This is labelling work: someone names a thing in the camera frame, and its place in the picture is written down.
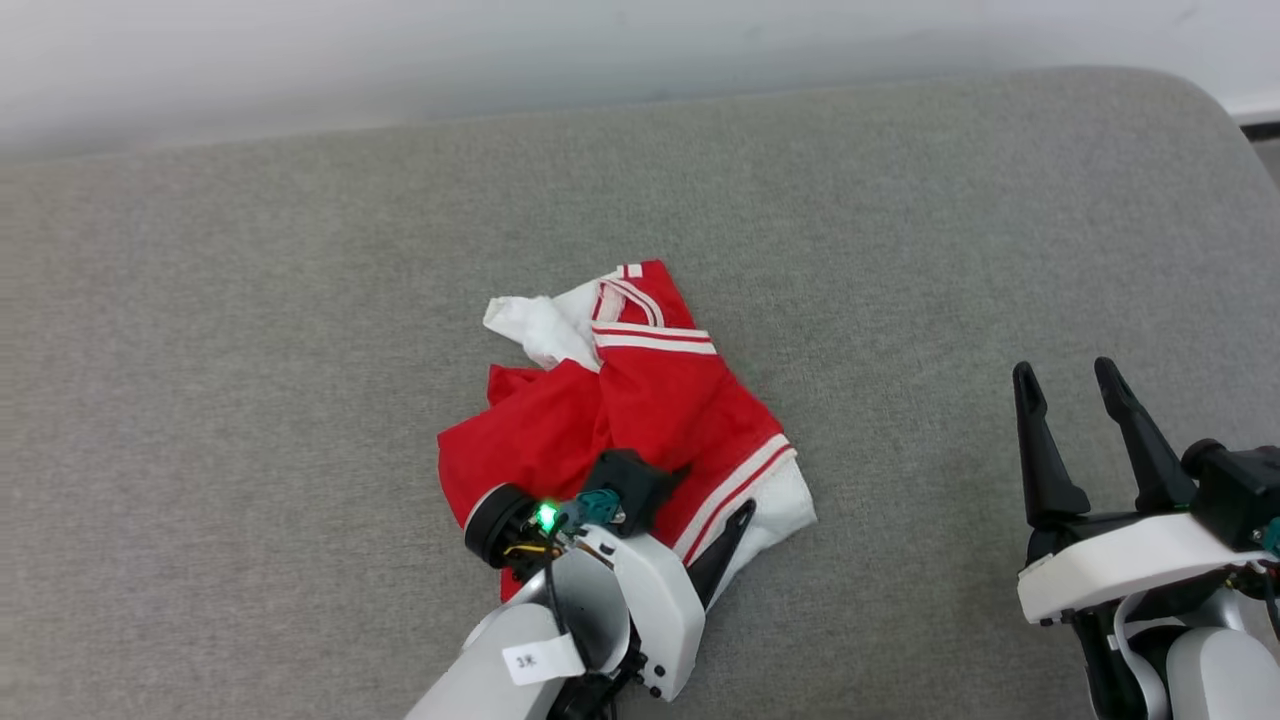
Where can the grey fabric sofa cushion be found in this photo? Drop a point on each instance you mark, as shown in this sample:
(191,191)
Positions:
(300,350)

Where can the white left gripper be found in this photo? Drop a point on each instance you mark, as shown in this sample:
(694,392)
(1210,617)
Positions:
(655,610)

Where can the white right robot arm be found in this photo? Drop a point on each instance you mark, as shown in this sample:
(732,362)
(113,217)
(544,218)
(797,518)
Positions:
(1220,680)

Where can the red and white garment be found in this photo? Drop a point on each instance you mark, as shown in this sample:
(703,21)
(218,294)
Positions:
(650,400)

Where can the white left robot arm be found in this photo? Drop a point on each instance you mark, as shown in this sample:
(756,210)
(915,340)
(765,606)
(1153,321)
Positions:
(475,685)

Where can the dark wall baseboard strip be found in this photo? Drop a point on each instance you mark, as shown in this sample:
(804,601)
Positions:
(1262,127)

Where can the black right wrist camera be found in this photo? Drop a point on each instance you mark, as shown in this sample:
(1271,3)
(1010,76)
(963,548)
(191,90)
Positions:
(1238,490)

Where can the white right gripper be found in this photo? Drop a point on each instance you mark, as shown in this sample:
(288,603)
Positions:
(1120,575)

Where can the white paper label tag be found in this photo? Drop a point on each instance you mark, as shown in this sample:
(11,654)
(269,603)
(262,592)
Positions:
(540,660)

